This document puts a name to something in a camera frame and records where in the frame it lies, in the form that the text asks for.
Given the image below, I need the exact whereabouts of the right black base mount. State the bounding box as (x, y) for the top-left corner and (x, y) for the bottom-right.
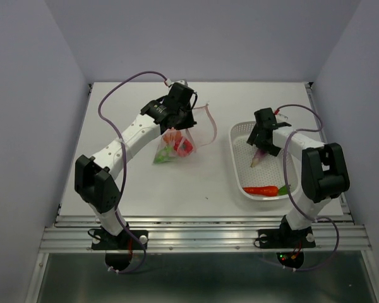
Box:
(253, 227), (316, 270)

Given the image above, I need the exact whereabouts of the orange toy carrot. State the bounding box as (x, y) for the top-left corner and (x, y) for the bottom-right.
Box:
(243, 186), (288, 197)

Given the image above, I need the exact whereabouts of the white perforated plastic basket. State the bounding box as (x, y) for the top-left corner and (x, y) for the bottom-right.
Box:
(229, 121), (287, 202)

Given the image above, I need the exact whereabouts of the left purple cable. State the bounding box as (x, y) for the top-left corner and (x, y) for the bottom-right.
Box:
(99, 70), (173, 275)

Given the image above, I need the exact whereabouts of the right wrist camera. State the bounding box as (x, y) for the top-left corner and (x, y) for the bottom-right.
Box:
(274, 109), (289, 124)

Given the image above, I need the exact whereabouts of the red toy bell pepper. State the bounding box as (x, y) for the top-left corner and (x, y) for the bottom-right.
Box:
(174, 137), (194, 157)

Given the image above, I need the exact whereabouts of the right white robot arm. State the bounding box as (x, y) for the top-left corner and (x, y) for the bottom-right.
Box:
(247, 108), (350, 246)

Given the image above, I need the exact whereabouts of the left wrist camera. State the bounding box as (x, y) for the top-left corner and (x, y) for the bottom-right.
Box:
(164, 78), (188, 88)

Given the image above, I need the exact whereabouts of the purple toy eggplant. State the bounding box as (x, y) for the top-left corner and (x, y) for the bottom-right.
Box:
(250, 149), (267, 168)

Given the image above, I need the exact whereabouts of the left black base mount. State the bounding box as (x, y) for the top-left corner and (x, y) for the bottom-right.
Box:
(87, 227), (148, 275)

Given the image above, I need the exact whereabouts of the aluminium rail frame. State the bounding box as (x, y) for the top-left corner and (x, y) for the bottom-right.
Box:
(39, 215), (372, 254)

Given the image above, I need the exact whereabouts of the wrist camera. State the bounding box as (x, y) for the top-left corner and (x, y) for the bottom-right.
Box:
(274, 109), (289, 124)
(164, 78), (188, 88)

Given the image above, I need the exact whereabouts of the clear pink-dotted zip bag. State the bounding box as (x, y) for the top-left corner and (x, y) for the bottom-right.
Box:
(153, 102), (217, 164)

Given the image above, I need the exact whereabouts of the orange toy pumpkin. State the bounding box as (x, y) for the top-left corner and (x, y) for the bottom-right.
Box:
(162, 131), (177, 145)

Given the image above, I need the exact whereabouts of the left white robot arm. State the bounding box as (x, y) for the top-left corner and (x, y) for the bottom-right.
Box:
(74, 82), (198, 249)

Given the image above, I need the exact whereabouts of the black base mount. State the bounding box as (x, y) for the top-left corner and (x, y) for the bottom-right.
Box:
(87, 227), (148, 275)
(253, 227), (316, 270)

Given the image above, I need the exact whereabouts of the green toy bitter gourd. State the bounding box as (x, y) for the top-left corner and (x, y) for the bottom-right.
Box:
(153, 145), (175, 164)

